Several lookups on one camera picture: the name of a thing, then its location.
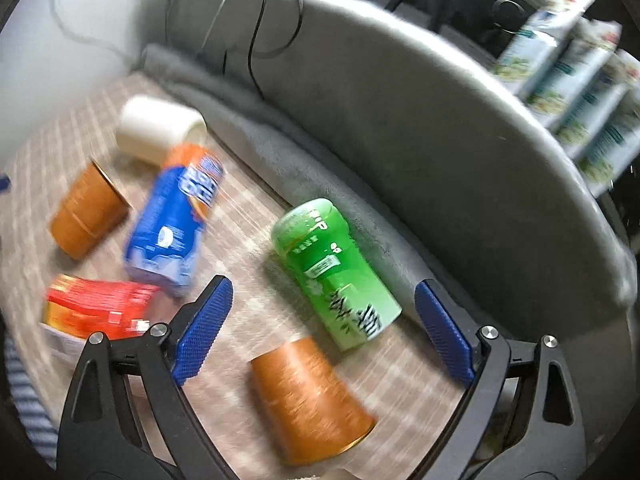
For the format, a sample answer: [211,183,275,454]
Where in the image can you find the white green pouch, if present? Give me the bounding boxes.
[555,49,639,160]
[527,18,623,130]
[577,87,639,197]
[492,0,594,100]

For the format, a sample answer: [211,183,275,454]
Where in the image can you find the orange cup near cushion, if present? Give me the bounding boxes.
[250,337,378,466]

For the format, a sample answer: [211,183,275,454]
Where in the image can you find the red snack cup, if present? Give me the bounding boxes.
[41,274,174,363]

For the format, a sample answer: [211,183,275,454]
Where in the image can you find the blue striped cloth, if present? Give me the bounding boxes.
[1,334,58,470]

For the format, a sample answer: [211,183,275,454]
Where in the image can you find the pink plaid blanket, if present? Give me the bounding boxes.
[1,74,461,479]

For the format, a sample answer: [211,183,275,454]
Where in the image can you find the blue orange snack cup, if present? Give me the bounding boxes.
[124,143,224,297]

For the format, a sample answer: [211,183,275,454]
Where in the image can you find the rolled grey blanket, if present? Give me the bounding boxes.
[133,42,482,331]

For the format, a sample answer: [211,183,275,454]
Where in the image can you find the white plastic cup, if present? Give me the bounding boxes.
[115,94,208,167]

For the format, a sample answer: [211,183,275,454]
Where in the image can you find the orange cup by white cup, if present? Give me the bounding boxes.
[50,158,130,261]

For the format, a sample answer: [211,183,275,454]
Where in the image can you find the grey sofa back cushion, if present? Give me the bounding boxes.
[169,0,638,315]

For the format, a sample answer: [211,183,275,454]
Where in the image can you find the black cable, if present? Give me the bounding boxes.
[222,0,305,102]

